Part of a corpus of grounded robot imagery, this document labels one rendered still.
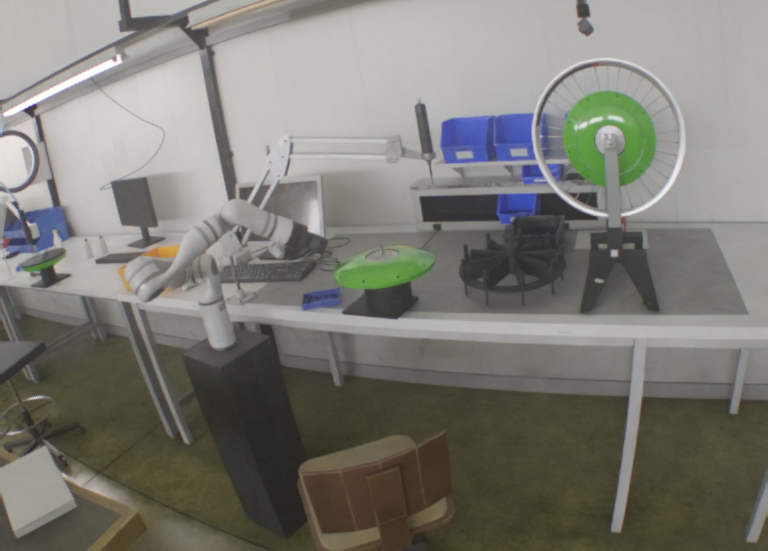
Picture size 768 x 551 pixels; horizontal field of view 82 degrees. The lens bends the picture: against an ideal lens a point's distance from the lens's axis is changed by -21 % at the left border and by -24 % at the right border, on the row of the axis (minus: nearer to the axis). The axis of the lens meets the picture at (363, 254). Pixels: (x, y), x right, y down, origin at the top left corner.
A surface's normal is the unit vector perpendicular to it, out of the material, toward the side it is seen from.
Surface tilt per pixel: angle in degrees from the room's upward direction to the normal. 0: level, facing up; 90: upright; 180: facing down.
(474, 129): 90
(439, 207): 90
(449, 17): 90
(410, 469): 90
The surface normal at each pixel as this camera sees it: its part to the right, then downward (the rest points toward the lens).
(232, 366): 0.79, 0.06
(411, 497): 0.36, 0.24
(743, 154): -0.45, 0.36
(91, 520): -0.17, -0.93
